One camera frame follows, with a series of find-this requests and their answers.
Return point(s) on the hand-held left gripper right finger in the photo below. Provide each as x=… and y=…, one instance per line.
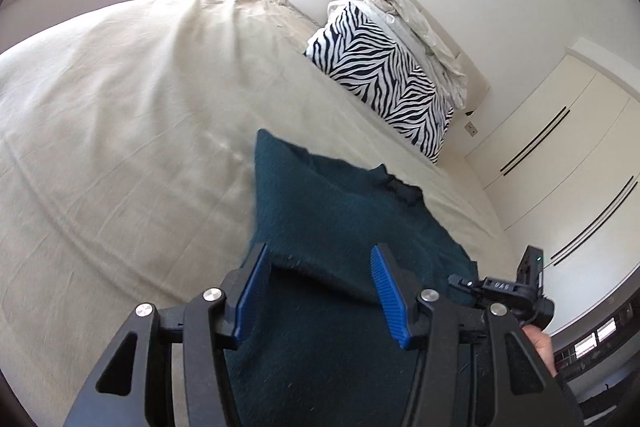
x=392, y=302

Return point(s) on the wall socket beside wardrobe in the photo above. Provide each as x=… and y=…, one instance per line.
x=471, y=129

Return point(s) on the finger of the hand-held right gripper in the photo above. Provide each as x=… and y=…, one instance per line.
x=480, y=285

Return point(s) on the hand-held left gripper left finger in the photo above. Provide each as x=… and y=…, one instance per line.
x=250, y=302

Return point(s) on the crumpled white duvet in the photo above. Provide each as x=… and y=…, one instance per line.
x=425, y=32

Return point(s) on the zebra print pillow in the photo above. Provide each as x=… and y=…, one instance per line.
x=370, y=67

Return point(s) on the dark teal knit sweater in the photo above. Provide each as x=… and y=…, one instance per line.
x=325, y=227

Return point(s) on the bed with beige sheet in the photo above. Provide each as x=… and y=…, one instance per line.
x=125, y=132

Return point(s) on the person's right hand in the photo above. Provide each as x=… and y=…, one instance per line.
x=540, y=349

